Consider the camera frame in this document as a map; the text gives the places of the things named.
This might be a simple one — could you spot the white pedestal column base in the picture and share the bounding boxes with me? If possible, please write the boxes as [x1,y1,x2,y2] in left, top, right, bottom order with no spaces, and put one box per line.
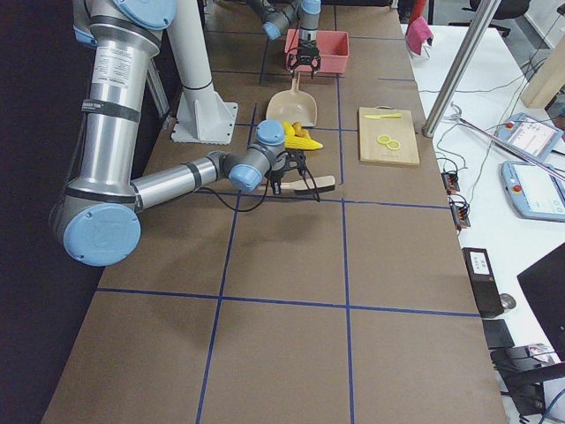
[167,0,238,145]

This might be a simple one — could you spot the near teach pendant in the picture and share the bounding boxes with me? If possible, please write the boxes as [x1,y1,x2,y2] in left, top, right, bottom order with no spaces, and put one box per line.
[501,161,564,223]

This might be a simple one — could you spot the teach pendant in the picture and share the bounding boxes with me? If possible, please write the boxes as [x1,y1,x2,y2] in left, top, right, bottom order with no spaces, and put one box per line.
[495,112,563,161]
[501,161,564,223]

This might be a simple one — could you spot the wooden cutting board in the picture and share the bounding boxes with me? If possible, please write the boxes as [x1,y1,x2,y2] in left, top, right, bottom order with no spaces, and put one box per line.
[358,107,420,166]

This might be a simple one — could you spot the toy lemon slice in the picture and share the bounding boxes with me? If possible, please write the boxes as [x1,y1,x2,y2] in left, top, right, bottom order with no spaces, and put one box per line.
[377,134,391,145]
[386,140,401,151]

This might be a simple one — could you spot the black box white label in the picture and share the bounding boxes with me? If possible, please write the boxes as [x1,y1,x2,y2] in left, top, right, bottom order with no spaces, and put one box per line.
[462,247,504,318]

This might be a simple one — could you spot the tan toy ginger root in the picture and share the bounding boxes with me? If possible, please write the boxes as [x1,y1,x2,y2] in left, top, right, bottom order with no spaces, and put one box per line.
[292,122,311,139]

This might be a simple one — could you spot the pink cloth on stand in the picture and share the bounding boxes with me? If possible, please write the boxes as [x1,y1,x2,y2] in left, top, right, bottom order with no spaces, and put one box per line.
[405,17,433,57]

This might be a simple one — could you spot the near orange black connector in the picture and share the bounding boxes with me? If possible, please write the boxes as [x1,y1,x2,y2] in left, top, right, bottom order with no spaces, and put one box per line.
[448,193,471,231]

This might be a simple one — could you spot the yellow green toy knife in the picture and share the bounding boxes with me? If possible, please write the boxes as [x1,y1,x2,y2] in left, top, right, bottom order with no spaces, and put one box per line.
[363,113,403,120]

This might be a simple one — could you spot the far orange black connector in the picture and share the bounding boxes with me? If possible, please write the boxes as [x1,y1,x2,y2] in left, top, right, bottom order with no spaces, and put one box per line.
[439,158,460,194]

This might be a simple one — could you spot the orange black connector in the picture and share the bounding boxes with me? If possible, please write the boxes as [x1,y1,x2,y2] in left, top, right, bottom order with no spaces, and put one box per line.
[439,158,460,194]
[448,193,471,231]

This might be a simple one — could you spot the silver aluminium frame post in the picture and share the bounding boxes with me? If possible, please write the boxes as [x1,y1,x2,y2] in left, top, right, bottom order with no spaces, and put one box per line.
[422,0,501,138]

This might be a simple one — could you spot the pink plastic bin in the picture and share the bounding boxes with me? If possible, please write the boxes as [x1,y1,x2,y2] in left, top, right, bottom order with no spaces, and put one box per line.
[284,28,350,74]

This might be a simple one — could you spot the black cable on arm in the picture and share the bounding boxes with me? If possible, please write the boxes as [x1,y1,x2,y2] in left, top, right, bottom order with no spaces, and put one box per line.
[193,152,322,214]

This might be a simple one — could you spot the beige plastic dustpan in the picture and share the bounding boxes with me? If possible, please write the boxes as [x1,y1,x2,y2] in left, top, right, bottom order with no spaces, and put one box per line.
[266,72,318,127]

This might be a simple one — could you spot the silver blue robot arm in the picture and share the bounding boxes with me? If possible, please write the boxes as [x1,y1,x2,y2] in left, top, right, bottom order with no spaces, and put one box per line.
[52,1,300,266]
[246,0,321,78]

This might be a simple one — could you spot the beige brush black bristles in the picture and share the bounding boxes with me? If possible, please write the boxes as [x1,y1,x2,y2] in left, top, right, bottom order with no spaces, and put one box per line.
[272,176,335,195]

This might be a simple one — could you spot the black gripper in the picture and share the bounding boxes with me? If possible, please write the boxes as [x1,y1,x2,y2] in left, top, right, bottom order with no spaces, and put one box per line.
[268,149,307,194]
[286,29,321,79]

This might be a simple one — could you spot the yellow toy corn cob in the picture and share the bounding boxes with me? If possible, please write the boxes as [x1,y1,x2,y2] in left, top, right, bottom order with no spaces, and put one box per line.
[284,135,323,151]

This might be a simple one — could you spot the far teach pendant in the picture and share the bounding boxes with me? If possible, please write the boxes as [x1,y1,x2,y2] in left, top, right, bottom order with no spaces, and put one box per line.
[495,112,563,161]

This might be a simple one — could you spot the black monitor corner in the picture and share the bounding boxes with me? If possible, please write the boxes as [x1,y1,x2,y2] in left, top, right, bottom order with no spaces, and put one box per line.
[517,248,564,360]

